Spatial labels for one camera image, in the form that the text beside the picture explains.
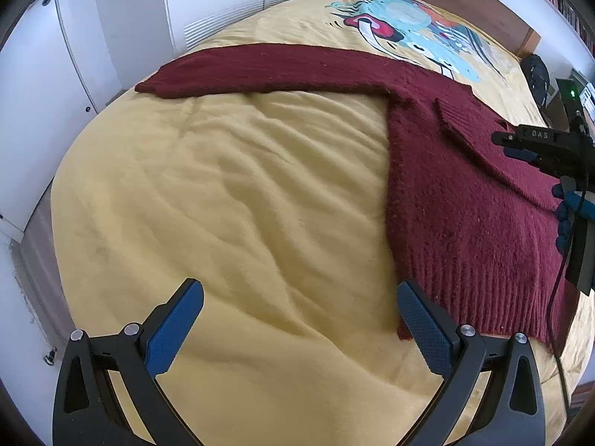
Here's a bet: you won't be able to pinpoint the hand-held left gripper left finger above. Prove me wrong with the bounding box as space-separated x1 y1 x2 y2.
52 278 206 446

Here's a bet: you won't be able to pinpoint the black cable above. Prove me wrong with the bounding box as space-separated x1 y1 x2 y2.
547 237 575 433

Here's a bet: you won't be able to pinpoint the maroon knit sweater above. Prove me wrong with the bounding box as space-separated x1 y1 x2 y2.
135 43 579 354

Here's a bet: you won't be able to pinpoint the white vented cabinet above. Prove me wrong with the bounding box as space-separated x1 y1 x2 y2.
160 0 317 53

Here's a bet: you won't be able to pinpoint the black backpack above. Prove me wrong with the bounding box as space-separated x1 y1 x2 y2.
521 53 557 112

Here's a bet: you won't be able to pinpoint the person's right hand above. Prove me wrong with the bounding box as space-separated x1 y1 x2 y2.
552 179 589 254

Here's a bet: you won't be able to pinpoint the white wardrobe doors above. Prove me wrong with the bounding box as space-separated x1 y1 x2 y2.
0 0 122 240

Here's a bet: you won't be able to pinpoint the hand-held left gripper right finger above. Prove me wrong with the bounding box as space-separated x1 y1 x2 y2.
396 279 547 446

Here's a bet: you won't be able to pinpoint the yellow printed blanket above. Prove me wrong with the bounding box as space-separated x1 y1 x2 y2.
50 0 582 446

